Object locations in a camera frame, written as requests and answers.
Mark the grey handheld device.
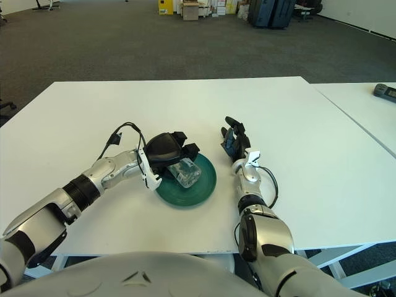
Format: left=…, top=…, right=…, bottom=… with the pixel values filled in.
left=372, top=83, right=396, bottom=104

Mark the grey robot torso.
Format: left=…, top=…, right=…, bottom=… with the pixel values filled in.
left=9, top=252, right=264, bottom=297

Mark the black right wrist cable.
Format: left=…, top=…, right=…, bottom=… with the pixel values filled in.
left=258, top=165, right=278, bottom=209

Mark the black suitcase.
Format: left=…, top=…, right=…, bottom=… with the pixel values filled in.
left=270, top=0, right=296, bottom=30

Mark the green round plate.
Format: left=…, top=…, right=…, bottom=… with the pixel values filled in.
left=154, top=153, right=217, bottom=210

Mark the clear bottle with blue cap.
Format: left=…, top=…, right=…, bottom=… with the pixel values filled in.
left=166, top=157, right=202, bottom=189

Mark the white table frame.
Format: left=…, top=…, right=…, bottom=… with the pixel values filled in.
left=24, top=255, right=67, bottom=278
left=296, top=243, right=396, bottom=289

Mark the dark blue suitcase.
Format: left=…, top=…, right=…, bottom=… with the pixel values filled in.
left=254, top=0, right=275, bottom=28

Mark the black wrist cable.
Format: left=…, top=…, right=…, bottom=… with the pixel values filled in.
left=258, top=165, right=278, bottom=209
left=97, top=123, right=150, bottom=174

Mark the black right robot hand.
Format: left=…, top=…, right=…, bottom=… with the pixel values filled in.
left=220, top=116, right=252, bottom=163

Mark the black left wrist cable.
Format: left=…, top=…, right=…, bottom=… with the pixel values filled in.
left=97, top=123, right=150, bottom=174

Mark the black office chair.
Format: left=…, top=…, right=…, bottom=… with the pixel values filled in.
left=0, top=98, right=18, bottom=119

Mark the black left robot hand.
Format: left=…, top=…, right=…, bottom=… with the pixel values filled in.
left=144, top=131, right=200, bottom=178

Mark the black desk base frame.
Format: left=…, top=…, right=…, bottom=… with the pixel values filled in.
left=32, top=0, right=62, bottom=11

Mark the small white side table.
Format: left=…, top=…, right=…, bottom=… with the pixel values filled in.
left=293, top=3, right=315, bottom=22

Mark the stack of white boxes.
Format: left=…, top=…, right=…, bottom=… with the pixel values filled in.
left=200, top=0, right=238, bottom=18

